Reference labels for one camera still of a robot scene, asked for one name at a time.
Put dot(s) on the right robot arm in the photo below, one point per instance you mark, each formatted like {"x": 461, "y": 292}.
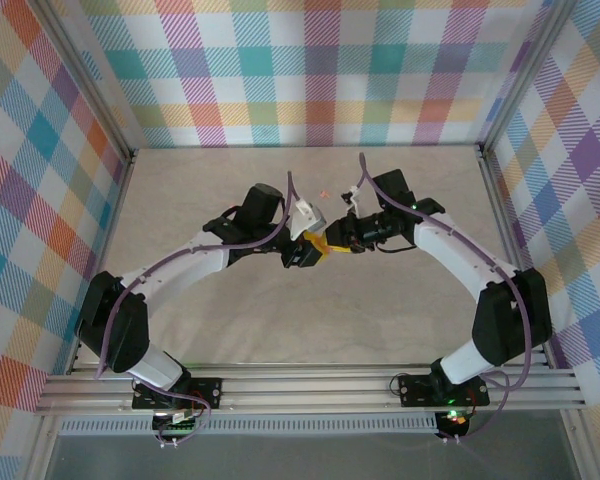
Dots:
{"x": 460, "y": 250}

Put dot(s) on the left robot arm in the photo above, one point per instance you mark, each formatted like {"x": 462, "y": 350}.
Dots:
{"x": 180, "y": 265}

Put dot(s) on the controller circuit board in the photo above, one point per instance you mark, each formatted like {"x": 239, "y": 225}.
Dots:
{"x": 452, "y": 420}
{"x": 177, "y": 422}

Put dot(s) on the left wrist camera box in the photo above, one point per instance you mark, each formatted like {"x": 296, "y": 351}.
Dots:
{"x": 307, "y": 217}

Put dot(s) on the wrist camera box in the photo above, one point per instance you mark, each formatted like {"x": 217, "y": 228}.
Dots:
{"x": 307, "y": 217}
{"x": 351, "y": 197}

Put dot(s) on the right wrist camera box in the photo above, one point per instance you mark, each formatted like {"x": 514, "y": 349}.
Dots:
{"x": 351, "y": 197}

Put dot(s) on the aluminium side rail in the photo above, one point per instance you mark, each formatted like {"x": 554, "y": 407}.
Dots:
{"x": 103, "y": 250}
{"x": 512, "y": 245}

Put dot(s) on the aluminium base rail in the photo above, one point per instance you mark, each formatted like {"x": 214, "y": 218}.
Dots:
{"x": 305, "y": 392}

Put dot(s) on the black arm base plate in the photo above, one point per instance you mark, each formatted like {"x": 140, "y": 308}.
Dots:
{"x": 415, "y": 390}
{"x": 210, "y": 390}

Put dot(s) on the aluminium frame post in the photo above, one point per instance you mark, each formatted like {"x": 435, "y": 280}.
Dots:
{"x": 522, "y": 75}
{"x": 91, "y": 85}

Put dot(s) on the aluminium frame leg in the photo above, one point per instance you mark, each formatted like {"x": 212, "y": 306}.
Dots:
{"x": 42, "y": 450}
{"x": 580, "y": 450}

